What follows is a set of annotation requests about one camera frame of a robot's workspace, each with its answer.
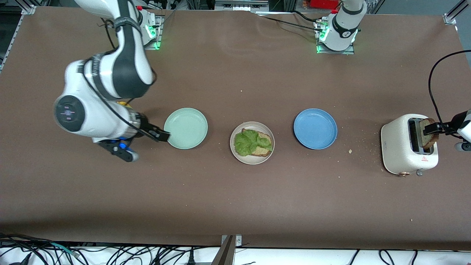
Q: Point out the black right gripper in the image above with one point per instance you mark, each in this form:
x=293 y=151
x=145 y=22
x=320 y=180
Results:
x=145 y=128

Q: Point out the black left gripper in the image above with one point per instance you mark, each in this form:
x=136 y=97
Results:
x=457 y=120

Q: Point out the brown toasted bread slice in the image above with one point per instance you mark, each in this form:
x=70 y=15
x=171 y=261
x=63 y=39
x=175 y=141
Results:
x=428 y=141
x=263 y=152

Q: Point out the green lettuce leaf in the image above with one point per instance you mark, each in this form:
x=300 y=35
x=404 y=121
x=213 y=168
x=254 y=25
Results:
x=246 y=142

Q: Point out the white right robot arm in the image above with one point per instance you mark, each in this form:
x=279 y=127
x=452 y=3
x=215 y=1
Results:
x=125 y=70

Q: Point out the mint green plate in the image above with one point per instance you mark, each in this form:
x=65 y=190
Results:
x=187 y=127

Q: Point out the beige plate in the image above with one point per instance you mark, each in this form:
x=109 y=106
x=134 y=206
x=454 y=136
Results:
x=252 y=160

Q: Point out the blue plate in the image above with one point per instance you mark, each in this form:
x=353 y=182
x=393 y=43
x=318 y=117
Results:
x=315 y=129

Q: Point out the white toaster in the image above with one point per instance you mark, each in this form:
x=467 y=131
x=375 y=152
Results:
x=395 y=147

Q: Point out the red box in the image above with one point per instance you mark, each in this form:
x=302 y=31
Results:
x=323 y=3

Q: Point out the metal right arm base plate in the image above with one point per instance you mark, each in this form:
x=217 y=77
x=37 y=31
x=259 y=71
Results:
x=160 y=22

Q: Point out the aluminium frame profile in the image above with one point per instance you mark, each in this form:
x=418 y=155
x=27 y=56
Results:
x=450 y=16
x=28 y=9

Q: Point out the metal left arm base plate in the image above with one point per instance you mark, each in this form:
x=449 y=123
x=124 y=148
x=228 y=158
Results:
x=336 y=52

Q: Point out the silver metal bracket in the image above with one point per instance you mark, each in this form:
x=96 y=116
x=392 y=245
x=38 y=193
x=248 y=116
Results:
x=238 y=241

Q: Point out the dark grey metal post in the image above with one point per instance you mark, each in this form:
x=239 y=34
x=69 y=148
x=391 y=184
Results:
x=225 y=254

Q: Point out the grey metal rail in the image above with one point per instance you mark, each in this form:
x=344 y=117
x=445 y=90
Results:
x=239 y=5

